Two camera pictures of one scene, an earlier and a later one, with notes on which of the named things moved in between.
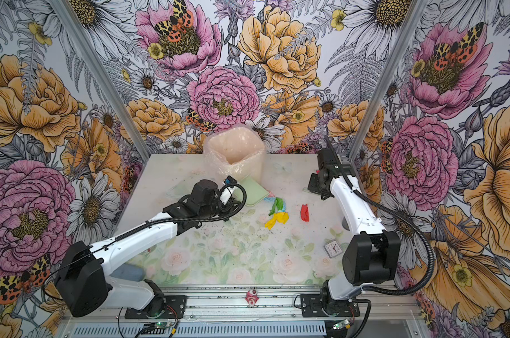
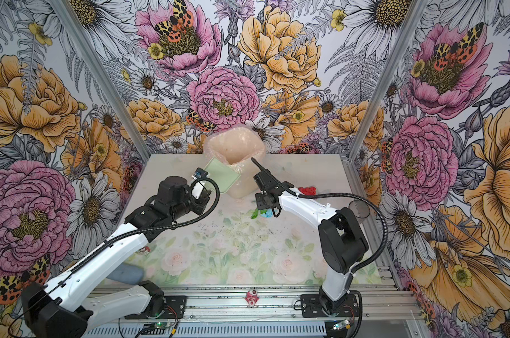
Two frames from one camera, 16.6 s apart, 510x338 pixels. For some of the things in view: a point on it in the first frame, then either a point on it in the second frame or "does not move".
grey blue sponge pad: [130, 272] does not move
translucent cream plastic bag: [234, 152] does not move
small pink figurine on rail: [251, 297] does not move
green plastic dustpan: [256, 193] → [224, 175]
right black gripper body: [316, 186] → [263, 202]
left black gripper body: [217, 208] → [190, 203]
